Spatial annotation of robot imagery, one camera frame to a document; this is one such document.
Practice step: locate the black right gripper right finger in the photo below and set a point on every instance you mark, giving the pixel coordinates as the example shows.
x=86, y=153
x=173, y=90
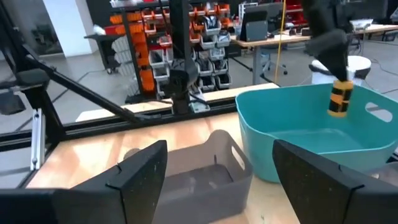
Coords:
x=311, y=186

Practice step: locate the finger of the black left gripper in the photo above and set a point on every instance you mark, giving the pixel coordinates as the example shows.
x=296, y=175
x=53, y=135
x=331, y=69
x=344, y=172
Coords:
x=334, y=53

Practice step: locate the black diagonal frame strut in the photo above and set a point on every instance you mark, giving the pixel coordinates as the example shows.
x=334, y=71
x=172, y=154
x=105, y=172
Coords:
x=87, y=93

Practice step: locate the grey translucent plastic bin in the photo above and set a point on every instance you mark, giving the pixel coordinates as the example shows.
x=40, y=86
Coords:
x=199, y=186

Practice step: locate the black cart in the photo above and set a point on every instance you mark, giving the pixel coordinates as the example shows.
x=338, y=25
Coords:
x=105, y=49

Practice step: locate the silver frame bracket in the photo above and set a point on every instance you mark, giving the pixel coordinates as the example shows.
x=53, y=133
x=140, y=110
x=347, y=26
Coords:
x=36, y=140

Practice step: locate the orange grey parts bin rack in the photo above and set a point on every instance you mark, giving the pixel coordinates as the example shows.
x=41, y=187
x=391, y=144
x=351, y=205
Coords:
x=146, y=62

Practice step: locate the wooden office desk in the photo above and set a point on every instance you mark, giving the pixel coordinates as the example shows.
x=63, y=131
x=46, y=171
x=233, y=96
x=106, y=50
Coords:
x=270, y=40

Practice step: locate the teal plastic bin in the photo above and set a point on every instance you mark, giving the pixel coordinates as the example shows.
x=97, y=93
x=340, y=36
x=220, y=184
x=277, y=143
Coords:
x=280, y=124

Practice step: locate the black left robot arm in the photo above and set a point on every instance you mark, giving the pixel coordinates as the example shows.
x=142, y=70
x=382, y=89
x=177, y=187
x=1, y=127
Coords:
x=183, y=46

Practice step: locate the orange paint bottle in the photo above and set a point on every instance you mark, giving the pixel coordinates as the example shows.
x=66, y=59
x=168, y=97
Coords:
x=339, y=99

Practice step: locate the white building column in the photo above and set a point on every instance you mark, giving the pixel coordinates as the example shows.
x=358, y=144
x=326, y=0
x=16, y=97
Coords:
x=68, y=28

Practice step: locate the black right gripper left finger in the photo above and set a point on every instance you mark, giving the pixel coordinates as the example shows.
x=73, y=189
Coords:
x=140, y=193

